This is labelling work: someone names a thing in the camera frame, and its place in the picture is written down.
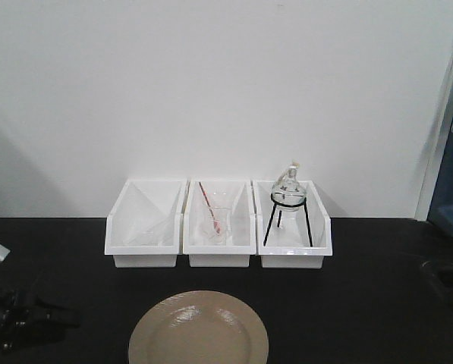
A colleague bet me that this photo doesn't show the beige plate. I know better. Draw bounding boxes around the beige plate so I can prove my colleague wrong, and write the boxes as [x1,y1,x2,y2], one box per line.
[127,290,269,363]

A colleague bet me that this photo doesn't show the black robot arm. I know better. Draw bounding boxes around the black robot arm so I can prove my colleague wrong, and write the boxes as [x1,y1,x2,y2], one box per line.
[0,244,81,353]

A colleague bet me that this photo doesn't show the red white stirring rod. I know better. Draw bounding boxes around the red white stirring rod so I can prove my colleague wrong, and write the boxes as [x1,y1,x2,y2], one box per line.
[198,181,222,235]

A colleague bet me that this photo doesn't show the glass conical flask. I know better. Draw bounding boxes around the glass conical flask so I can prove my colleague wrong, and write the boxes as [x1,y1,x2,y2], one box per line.
[207,192,233,216]

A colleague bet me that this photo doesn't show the glass alcohol lamp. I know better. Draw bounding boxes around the glass alcohol lamp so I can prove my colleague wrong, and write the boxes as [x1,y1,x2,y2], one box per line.
[271,162,307,212]

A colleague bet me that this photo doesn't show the white bin right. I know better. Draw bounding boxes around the white bin right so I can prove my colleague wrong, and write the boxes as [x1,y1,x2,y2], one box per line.
[252,180,332,269]

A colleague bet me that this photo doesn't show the glass beaker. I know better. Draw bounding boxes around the glass beaker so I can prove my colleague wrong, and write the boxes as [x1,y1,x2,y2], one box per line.
[200,207,231,246]

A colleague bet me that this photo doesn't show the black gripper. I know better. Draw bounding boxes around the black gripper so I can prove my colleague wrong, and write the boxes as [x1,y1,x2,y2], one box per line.
[0,290,80,351]

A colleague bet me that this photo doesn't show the black wire tripod stand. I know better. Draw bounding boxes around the black wire tripod stand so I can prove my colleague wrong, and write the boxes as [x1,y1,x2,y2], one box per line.
[261,193,313,247]

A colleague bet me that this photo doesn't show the glass funnel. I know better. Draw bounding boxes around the glass funnel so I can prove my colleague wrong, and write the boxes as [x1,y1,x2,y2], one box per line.
[124,217,174,246]

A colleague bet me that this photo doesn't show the white bin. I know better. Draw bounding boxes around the white bin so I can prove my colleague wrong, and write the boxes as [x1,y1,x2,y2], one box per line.
[252,180,332,269]
[104,179,187,268]
[182,179,257,268]

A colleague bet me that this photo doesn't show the white bin left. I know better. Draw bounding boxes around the white bin left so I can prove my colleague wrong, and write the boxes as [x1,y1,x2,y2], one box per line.
[104,179,187,268]

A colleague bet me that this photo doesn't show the white bin middle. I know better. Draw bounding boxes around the white bin middle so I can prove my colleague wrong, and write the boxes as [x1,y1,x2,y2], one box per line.
[182,179,257,268]

